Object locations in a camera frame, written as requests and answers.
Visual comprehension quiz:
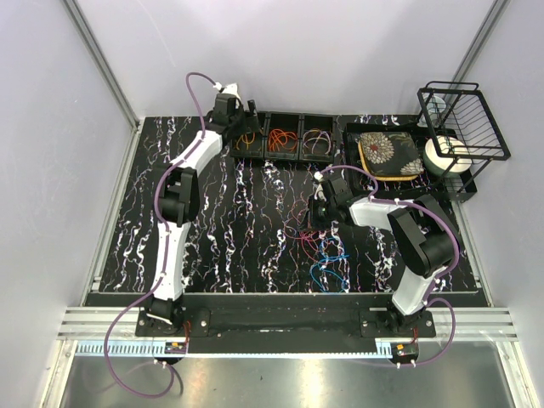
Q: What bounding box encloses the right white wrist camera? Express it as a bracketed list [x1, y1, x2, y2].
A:
[313, 172, 327, 202]

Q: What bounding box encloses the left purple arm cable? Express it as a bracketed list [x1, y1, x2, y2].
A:
[104, 71, 222, 399]

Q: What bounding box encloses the blue cable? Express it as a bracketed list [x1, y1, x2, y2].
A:
[309, 237, 350, 294]

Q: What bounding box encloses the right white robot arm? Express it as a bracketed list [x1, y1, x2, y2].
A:
[305, 172, 460, 337]

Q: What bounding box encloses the white ceramic bowl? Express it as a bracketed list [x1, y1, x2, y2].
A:
[423, 135, 473, 178]

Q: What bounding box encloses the black three-compartment bin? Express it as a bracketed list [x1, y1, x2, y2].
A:
[230, 112, 337, 164]

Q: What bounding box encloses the orange cable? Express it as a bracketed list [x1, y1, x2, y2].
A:
[268, 129, 298, 154]

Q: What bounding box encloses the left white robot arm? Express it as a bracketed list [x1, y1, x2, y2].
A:
[144, 84, 259, 337]

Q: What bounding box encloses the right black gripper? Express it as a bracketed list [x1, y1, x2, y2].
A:
[299, 195, 337, 233]

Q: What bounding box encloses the aluminium ruler rail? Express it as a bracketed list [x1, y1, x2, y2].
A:
[75, 339, 420, 359]

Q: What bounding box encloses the black wire dish rack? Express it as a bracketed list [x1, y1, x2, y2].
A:
[417, 81, 511, 202]

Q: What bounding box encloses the pale blue cup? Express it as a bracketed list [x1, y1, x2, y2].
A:
[417, 93, 447, 128]

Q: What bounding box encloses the white cable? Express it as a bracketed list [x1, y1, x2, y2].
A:
[303, 130, 335, 156]

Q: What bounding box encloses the pink cable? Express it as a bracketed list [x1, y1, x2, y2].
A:
[282, 203, 328, 263]

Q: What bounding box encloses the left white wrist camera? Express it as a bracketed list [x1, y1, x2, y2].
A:
[213, 82, 241, 99]

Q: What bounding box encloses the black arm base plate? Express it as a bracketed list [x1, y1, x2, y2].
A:
[135, 293, 436, 356]

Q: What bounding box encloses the brown cable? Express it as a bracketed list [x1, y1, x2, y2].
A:
[303, 129, 335, 150]

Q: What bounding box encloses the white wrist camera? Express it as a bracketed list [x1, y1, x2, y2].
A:
[213, 82, 241, 99]
[313, 172, 327, 202]

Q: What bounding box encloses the yellow cable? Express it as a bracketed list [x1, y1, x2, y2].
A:
[235, 130, 258, 150]

